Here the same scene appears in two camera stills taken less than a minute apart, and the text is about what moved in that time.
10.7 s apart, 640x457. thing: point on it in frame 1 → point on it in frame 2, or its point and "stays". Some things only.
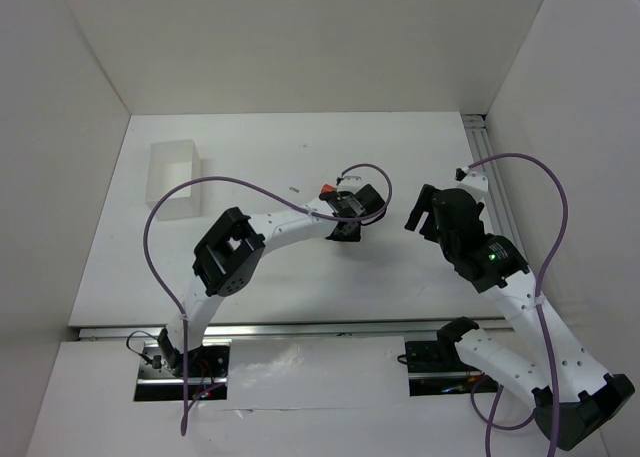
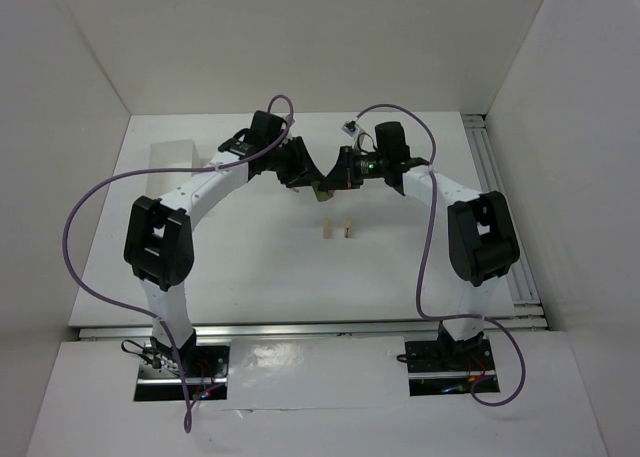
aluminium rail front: [285, 331] stays
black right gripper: [426, 213] → [345, 165]
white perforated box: [169, 165] stays
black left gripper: [370, 202] → [295, 162]
